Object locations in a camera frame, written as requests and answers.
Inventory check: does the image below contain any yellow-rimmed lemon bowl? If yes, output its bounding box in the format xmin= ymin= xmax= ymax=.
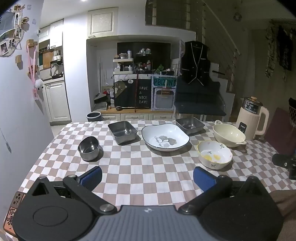
xmin=197 ymin=141 xmax=233 ymax=170

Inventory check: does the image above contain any cream two-handled bowl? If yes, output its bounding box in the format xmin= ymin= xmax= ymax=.
xmin=213 ymin=120 xmax=247 ymax=148

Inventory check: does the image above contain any square steel tray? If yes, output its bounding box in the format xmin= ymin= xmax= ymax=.
xmin=108 ymin=121 xmax=137 ymax=145
xmin=176 ymin=117 xmax=205 ymax=136

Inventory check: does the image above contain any large white blue-rimmed plate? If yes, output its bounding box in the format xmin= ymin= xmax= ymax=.
xmin=142 ymin=123 xmax=190 ymax=152

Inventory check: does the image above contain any maroon seat cushion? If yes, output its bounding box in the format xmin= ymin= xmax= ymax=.
xmin=264 ymin=108 xmax=295 ymax=156

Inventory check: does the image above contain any round steel bowl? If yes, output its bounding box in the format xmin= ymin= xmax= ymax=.
xmin=78 ymin=136 xmax=100 ymax=162

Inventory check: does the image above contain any checkered tablecloth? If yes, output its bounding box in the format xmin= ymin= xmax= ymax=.
xmin=13 ymin=120 xmax=295 ymax=208

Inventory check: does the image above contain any cream electric kettle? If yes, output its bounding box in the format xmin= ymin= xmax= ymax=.
xmin=235 ymin=96 xmax=269 ymax=141

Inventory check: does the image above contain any dark grey trash bin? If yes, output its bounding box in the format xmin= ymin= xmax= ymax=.
xmin=86 ymin=112 xmax=102 ymax=122

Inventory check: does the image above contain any white kitchen cabinet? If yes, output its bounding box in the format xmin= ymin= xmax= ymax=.
xmin=43 ymin=80 xmax=71 ymax=123

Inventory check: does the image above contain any dark blue cushioned bench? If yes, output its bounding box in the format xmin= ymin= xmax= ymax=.
xmin=175 ymin=78 xmax=226 ymax=116

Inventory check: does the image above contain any poizon cardboard box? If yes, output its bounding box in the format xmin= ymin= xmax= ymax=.
xmin=151 ymin=74 xmax=177 ymax=111

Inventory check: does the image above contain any black have a nice day sign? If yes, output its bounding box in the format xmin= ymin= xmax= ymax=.
xmin=135 ymin=79 xmax=152 ymax=109

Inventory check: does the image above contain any black vest on stand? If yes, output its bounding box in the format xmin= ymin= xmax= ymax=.
xmin=181 ymin=41 xmax=211 ymax=86

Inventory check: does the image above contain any white shelf rack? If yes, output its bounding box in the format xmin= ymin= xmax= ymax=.
xmin=113 ymin=58 xmax=134 ymax=75

